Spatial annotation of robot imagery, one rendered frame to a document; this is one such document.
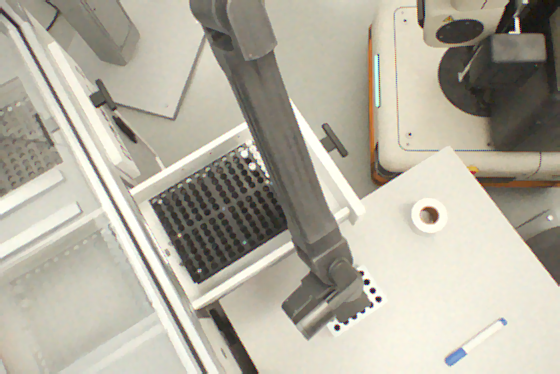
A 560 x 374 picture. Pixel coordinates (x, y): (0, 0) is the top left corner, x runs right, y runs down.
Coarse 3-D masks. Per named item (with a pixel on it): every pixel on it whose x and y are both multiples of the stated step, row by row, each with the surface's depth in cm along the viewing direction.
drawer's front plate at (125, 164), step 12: (60, 48) 99; (60, 60) 97; (72, 60) 105; (72, 72) 96; (72, 84) 95; (84, 84) 101; (84, 96) 94; (84, 108) 94; (96, 108) 97; (96, 120) 93; (96, 132) 93; (108, 132) 94; (108, 144) 92; (120, 144) 99; (120, 156) 91; (120, 168) 94; (132, 168) 97
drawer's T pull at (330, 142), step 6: (324, 126) 92; (330, 132) 92; (324, 138) 92; (330, 138) 92; (336, 138) 91; (324, 144) 91; (330, 144) 91; (336, 144) 91; (330, 150) 91; (342, 150) 91; (342, 156) 91
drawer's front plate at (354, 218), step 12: (300, 120) 91; (312, 132) 90; (312, 144) 90; (312, 156) 94; (324, 156) 89; (324, 168) 90; (336, 168) 88; (324, 180) 96; (336, 180) 88; (336, 192) 92; (348, 192) 87; (348, 204) 88; (360, 204) 86; (360, 216) 87
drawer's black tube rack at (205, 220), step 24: (216, 168) 92; (240, 168) 95; (168, 192) 92; (192, 192) 92; (216, 192) 91; (240, 192) 91; (264, 192) 91; (168, 216) 91; (192, 216) 90; (216, 216) 90; (240, 216) 90; (264, 216) 90; (192, 240) 89; (216, 240) 89; (240, 240) 89; (264, 240) 92; (192, 264) 88; (216, 264) 91
